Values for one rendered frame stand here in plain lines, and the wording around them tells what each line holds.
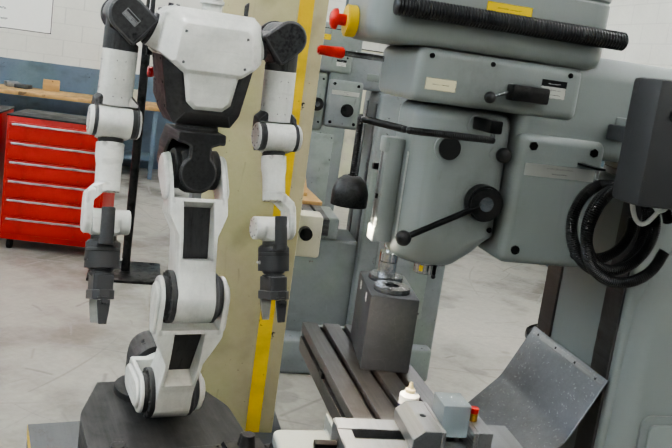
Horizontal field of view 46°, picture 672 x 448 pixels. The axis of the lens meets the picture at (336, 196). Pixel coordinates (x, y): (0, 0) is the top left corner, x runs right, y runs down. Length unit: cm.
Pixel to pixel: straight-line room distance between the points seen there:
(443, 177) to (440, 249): 15
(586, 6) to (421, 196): 47
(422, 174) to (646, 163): 40
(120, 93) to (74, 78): 843
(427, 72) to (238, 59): 77
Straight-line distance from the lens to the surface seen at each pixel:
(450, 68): 146
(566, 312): 187
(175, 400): 233
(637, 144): 139
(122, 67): 210
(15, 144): 613
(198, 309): 212
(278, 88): 221
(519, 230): 157
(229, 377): 352
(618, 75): 163
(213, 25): 208
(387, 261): 200
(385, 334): 192
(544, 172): 156
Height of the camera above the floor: 168
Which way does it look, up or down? 9 degrees down
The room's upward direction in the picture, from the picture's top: 8 degrees clockwise
